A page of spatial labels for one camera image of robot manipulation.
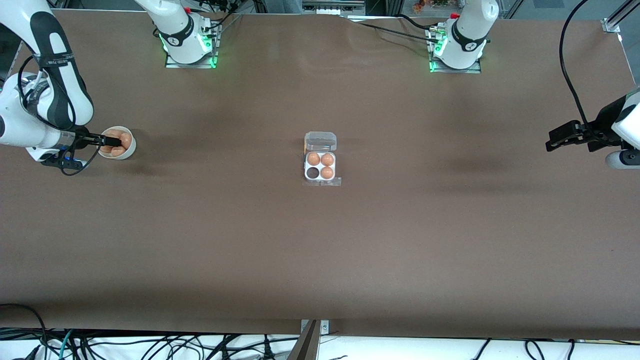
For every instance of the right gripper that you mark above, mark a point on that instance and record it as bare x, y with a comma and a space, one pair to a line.
81, 137

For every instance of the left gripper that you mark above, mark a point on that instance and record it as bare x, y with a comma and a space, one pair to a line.
603, 131

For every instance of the brown egg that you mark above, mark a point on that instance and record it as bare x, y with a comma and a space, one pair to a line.
327, 172
105, 149
119, 152
126, 140
109, 137
313, 159
327, 159
116, 132

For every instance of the clear plastic egg box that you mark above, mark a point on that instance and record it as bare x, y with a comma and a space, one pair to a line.
320, 141

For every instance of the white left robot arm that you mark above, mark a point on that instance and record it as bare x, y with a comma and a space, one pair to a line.
465, 40

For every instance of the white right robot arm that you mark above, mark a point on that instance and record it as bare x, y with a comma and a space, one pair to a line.
60, 95

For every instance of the white round bowl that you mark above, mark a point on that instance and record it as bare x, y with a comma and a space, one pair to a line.
129, 153

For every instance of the orange background items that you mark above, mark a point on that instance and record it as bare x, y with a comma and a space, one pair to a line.
420, 6

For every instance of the clear adhesive tape strip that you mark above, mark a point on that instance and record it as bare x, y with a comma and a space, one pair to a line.
337, 182

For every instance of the brown table cover sheet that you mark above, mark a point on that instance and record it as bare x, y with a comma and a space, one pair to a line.
320, 250

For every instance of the grey power strip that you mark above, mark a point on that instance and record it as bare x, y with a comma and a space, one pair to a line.
340, 7

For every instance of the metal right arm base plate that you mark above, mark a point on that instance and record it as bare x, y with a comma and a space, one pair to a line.
172, 64

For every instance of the aluminium profile rail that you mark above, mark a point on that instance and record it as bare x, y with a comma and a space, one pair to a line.
611, 24

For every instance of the grey camera mount pole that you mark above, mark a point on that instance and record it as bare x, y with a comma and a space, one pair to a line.
306, 347

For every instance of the small metal bracket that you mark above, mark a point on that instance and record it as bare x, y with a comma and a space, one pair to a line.
325, 327

